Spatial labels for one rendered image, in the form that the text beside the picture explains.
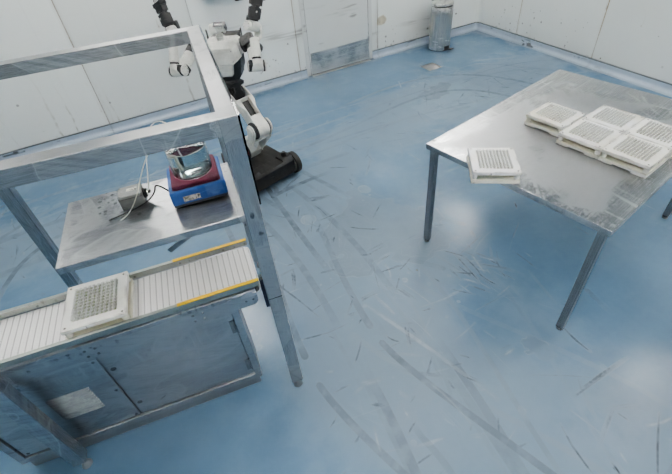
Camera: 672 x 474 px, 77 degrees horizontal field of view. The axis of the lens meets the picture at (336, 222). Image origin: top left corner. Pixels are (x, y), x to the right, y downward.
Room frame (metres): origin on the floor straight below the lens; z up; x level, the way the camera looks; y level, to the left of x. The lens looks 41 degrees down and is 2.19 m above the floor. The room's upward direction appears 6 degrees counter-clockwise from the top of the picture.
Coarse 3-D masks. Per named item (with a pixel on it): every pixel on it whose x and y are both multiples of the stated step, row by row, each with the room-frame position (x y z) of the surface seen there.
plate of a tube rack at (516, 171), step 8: (472, 152) 1.96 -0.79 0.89; (488, 152) 1.95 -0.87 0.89; (512, 152) 1.92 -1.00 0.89; (472, 160) 1.89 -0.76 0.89; (512, 160) 1.85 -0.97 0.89; (472, 168) 1.81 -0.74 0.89; (480, 168) 1.81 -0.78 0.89; (488, 168) 1.80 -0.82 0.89; (496, 168) 1.79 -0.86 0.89; (520, 168) 1.77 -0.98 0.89
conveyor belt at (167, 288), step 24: (192, 264) 1.39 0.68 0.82; (216, 264) 1.37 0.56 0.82; (240, 264) 1.36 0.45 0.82; (144, 288) 1.27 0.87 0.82; (168, 288) 1.25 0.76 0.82; (192, 288) 1.24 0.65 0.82; (216, 288) 1.23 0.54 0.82; (48, 312) 1.19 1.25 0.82; (144, 312) 1.13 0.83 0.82; (0, 336) 1.08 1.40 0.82; (24, 336) 1.07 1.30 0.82; (48, 336) 1.06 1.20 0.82
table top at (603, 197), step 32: (512, 96) 2.72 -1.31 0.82; (544, 96) 2.67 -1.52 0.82; (576, 96) 2.62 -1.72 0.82; (608, 96) 2.58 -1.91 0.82; (640, 96) 2.53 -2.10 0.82; (480, 128) 2.33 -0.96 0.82; (512, 128) 2.29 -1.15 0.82; (544, 160) 1.92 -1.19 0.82; (576, 160) 1.89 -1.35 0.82; (544, 192) 1.65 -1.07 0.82; (576, 192) 1.62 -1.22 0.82; (608, 192) 1.60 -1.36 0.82; (640, 192) 1.57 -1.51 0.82; (608, 224) 1.37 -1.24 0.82
